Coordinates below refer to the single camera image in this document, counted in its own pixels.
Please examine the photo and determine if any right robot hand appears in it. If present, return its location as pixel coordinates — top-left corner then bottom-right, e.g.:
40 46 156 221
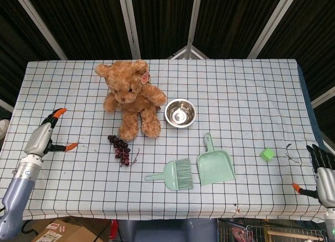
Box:
292 144 335 209

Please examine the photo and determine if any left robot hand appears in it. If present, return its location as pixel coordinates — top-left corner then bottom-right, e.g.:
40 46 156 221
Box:
24 108 79 158

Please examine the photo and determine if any brown teddy bear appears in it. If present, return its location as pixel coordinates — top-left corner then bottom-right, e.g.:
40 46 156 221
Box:
94 59 168 142

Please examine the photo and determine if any mint green hand brush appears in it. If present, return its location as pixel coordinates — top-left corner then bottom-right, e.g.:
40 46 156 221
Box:
144 158 195 191

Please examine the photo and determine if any white shoe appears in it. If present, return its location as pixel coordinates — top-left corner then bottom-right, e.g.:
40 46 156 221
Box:
0 119 11 141

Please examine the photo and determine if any green cube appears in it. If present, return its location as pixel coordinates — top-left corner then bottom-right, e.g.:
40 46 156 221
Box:
260 147 275 162

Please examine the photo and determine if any wooden stick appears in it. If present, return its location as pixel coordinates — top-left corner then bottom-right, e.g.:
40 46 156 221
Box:
266 230 324 241

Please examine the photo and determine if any dark purple grape bunch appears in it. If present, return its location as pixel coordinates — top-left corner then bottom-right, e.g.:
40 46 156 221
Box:
107 135 140 167

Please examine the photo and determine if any cardboard box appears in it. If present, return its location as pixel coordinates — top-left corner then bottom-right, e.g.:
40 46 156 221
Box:
28 217 110 242

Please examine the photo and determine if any mint green dustpan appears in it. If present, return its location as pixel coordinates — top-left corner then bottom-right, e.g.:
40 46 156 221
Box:
197 133 236 187

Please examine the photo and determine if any checkered blue tablecloth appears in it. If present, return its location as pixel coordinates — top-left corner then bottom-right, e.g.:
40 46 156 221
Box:
0 59 330 223

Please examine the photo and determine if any stainless steel bowl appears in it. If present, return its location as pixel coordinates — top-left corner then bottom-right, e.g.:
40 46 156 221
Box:
164 99 197 129

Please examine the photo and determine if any blue chair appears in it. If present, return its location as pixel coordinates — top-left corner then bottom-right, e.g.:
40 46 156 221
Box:
118 218 218 242

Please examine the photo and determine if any thin black wire piece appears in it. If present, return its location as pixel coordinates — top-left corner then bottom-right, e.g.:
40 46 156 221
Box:
285 143 302 165

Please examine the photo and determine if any wire basket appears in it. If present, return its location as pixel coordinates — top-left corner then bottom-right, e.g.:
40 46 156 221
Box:
217 218 328 242

